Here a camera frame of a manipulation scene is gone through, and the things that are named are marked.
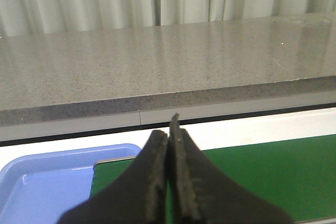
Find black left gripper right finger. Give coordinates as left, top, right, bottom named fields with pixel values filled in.
left=167, top=114, right=293, bottom=223

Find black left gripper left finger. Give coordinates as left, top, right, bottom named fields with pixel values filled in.
left=58, top=130, right=168, bottom=223

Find blue plastic tray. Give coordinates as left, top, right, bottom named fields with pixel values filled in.
left=1, top=144, right=141, bottom=223

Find green conveyor belt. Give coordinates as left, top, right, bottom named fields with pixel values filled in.
left=90, top=135, right=335, bottom=223

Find grey cabinet front panels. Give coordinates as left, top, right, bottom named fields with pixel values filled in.
left=1, top=91, right=335, bottom=146

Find grey speckled stone countertop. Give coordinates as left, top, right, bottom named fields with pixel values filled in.
left=0, top=13, right=336, bottom=126

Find aluminium conveyor frame rail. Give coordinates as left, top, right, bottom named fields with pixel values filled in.
left=93, top=156, right=136, bottom=169

